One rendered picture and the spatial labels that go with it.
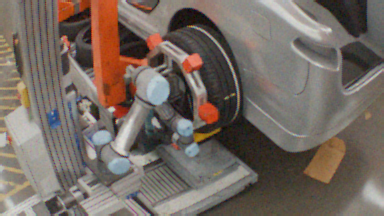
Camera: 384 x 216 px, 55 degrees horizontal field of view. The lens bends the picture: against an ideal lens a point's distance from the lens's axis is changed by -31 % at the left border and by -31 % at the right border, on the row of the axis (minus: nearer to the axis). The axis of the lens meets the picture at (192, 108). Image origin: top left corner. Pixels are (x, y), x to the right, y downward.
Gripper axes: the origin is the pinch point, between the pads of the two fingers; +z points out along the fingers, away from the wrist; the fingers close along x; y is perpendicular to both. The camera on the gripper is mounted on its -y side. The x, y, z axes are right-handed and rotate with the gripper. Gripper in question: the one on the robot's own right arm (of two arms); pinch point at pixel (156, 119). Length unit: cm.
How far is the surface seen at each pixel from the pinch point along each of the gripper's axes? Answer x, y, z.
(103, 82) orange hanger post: 5, -7, 65
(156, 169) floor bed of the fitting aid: -14, -77, 35
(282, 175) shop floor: -87, -83, -28
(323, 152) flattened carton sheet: -133, -82, -38
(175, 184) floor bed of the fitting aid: -17, -78, 15
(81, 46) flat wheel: -17, -33, 174
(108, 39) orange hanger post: -2, 26, 65
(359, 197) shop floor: -123, -83, -110
